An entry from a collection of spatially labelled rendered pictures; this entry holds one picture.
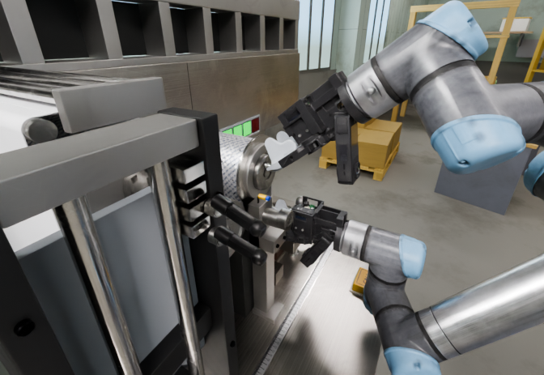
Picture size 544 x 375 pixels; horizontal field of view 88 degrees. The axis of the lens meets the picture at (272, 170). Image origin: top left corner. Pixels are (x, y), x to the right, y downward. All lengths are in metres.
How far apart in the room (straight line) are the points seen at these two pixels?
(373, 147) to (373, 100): 3.00
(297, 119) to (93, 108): 0.29
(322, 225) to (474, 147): 0.37
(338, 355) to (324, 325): 0.07
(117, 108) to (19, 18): 0.38
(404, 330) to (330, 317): 0.22
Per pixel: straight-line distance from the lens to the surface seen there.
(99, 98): 0.29
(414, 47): 0.40
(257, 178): 0.54
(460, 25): 0.40
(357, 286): 0.81
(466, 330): 0.56
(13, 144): 0.33
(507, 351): 2.16
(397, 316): 0.60
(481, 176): 3.34
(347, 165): 0.45
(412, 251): 0.60
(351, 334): 0.74
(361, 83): 0.41
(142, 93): 0.31
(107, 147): 0.18
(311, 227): 0.61
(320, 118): 0.46
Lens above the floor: 1.49
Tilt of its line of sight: 25 degrees down
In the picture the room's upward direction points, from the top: straight up
